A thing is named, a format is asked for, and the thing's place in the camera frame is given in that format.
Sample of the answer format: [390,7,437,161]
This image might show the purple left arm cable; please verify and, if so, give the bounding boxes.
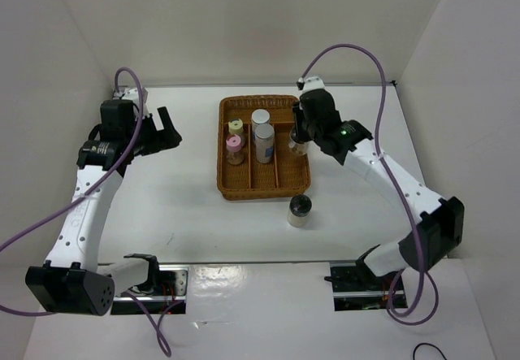
[0,67,172,358]

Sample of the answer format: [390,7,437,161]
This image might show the pink-lid spice bottle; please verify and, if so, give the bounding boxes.
[226,134,245,166]

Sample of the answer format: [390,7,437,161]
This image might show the black-lid white salt bottle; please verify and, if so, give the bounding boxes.
[288,194,312,228]

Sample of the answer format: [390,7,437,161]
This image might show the silver-lid blue-label bottle front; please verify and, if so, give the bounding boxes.
[254,124,275,163]

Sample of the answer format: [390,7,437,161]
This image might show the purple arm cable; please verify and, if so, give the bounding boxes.
[302,43,441,326]
[0,67,172,358]

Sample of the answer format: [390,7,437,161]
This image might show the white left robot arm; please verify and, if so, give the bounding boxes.
[25,88,182,315]

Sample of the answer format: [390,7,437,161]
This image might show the brown wicker divided tray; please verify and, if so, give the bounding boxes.
[216,94,311,201]

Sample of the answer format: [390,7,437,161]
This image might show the yellow-lid spice bottle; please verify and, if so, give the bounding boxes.
[227,119,244,139]

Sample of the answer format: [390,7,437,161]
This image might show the black cable on floor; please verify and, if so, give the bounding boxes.
[413,342,448,360]

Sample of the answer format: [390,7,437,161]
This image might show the silver-lid blue-label bottle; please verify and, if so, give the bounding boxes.
[251,109,271,132]
[254,124,275,163]

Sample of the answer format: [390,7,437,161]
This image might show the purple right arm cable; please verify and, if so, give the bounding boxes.
[302,43,441,326]

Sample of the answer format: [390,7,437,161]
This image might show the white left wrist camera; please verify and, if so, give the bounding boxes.
[113,88,139,102]

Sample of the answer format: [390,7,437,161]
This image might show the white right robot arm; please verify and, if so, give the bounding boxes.
[292,82,465,289]

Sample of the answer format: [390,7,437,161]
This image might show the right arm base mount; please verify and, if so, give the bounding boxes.
[324,262,408,311]

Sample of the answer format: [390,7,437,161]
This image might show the black-lid dark spice bottle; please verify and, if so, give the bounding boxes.
[288,128,309,157]

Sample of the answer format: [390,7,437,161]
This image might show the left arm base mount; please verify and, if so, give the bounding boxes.
[98,262,189,315]

